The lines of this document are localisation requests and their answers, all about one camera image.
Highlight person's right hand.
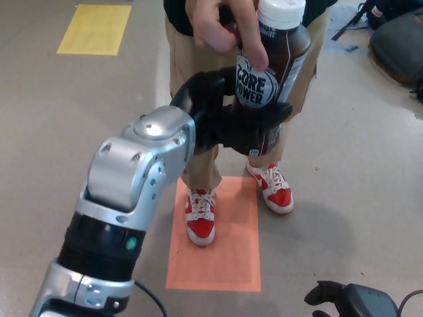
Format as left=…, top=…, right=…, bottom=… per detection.
left=184, top=0, right=270, bottom=71

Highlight person's left red white sneaker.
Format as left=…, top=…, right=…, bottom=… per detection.
left=245, top=161, right=295, bottom=216

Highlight person's red white sneaker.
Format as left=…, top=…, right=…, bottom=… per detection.
left=185, top=187, right=217, bottom=247
left=245, top=161, right=295, bottom=216

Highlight khaki cargo trousers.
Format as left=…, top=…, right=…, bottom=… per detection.
left=165, top=5, right=332, bottom=190

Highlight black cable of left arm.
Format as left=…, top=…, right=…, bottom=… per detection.
left=131, top=279, right=170, bottom=317

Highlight grey cushion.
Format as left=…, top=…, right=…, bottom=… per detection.
left=367, top=15, right=423, bottom=85

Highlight brown protein shake bottle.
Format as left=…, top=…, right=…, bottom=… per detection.
left=231, top=0, right=313, bottom=157

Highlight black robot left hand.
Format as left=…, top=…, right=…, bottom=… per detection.
left=169, top=67, right=295, bottom=155

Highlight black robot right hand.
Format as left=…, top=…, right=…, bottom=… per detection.
left=303, top=280, right=403, bottom=317

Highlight person's right red white sneaker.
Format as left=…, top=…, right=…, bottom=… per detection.
left=185, top=187, right=217, bottom=247

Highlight black cable of right hand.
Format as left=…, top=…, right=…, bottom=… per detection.
left=395, top=289, right=423, bottom=317

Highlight black shirt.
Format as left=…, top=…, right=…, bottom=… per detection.
left=163, top=0, right=338, bottom=36

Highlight orange paper sheet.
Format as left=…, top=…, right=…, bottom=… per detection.
left=165, top=176, right=262, bottom=293

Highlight yellow paper sheet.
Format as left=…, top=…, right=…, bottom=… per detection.
left=56, top=4, right=132, bottom=56

